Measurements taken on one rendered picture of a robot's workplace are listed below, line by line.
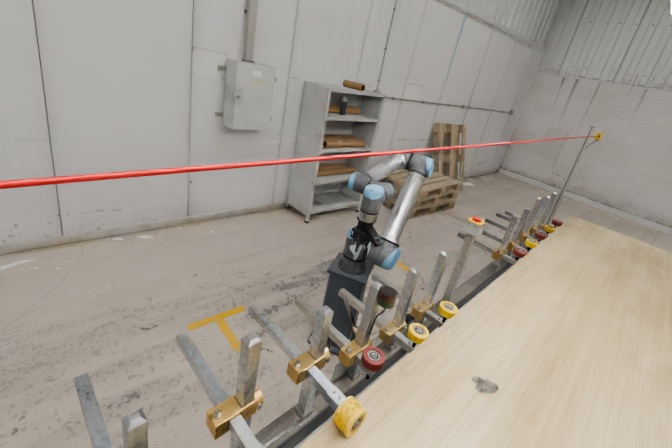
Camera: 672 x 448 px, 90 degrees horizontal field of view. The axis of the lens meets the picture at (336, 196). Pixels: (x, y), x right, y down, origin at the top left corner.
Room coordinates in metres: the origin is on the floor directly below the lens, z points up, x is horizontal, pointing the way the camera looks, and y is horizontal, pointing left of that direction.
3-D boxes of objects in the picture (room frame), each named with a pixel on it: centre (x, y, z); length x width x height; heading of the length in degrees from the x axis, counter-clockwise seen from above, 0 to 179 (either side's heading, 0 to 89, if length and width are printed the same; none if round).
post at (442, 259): (1.36, -0.53, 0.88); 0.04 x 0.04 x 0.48; 49
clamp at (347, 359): (0.97, -0.19, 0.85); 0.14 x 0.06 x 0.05; 139
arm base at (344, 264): (1.90, -0.19, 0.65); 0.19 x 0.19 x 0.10
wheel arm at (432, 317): (1.39, -0.44, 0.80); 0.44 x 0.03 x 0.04; 49
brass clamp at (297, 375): (0.78, -0.02, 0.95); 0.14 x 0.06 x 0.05; 139
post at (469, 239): (1.56, -0.71, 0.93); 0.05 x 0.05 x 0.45; 49
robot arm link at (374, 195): (1.49, -0.17, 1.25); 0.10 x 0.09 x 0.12; 152
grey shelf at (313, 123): (4.04, 0.12, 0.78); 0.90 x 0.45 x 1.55; 135
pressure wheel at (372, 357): (0.90, -0.24, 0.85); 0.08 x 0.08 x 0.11
